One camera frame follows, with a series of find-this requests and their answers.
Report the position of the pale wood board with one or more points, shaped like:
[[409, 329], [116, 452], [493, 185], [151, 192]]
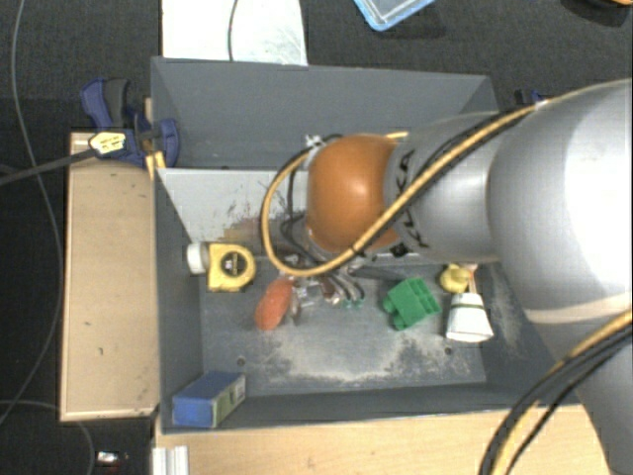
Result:
[[111, 285]]

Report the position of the green building block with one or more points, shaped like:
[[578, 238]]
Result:
[[410, 305]]

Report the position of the orange toy carrot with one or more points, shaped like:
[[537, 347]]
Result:
[[272, 307]]

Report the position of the white cylinder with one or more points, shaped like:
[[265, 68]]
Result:
[[197, 257]]

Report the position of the grey metal bin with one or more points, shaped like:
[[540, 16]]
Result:
[[346, 354]]

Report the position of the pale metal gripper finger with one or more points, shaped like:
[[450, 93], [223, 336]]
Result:
[[307, 295], [298, 313]]

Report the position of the yellow toy duck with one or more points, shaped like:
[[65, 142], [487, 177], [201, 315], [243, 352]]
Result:
[[455, 279]]

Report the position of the blue box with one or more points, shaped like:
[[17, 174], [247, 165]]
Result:
[[200, 401]]

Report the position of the white cup with dark stripe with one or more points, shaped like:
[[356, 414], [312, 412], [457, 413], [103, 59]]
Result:
[[467, 319]]

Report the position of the yellow square block with hole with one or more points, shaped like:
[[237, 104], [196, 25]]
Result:
[[220, 277]]

